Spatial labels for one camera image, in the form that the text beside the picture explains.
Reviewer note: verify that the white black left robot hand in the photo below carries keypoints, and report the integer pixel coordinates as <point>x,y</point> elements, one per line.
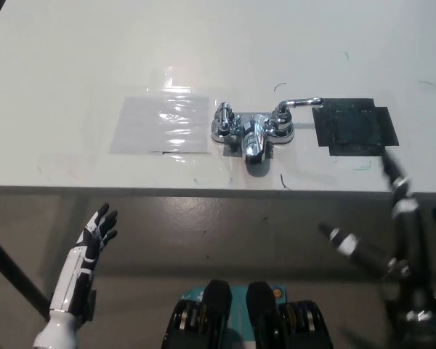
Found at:
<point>76,269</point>

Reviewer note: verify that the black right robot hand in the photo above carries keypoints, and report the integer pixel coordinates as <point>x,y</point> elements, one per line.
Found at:
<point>418,309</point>

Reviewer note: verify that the black diagonal desk leg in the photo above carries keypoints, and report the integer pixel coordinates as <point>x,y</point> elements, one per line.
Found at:
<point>18,274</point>

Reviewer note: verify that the chrome faucet body with spout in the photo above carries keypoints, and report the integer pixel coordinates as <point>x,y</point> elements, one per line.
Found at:
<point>254,141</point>

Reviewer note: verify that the grey laminated paper sheet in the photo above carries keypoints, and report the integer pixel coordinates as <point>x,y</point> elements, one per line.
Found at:
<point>156,127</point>

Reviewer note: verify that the black tape patch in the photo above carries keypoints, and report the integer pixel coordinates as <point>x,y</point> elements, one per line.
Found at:
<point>352,127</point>

